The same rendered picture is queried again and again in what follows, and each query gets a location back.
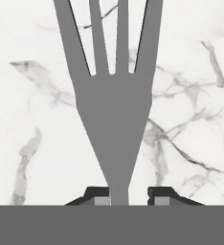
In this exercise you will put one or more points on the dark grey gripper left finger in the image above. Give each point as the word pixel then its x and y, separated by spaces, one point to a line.
pixel 94 194

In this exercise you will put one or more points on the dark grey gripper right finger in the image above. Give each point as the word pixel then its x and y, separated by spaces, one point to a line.
pixel 163 194

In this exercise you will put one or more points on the grey metal fork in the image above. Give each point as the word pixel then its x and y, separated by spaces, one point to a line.
pixel 114 105

